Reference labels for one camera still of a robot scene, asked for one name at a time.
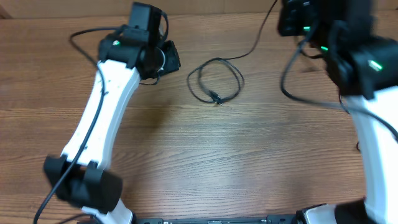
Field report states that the black usb cable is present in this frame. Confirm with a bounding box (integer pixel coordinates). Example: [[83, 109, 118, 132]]
[[186, 0, 279, 106]]

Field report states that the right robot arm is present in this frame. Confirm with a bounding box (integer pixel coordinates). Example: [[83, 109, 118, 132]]
[[278, 1, 397, 223]]

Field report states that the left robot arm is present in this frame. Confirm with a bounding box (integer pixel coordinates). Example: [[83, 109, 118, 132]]
[[44, 2, 181, 223]]

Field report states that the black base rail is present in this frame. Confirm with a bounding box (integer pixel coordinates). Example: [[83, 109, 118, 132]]
[[130, 203, 336, 224]]

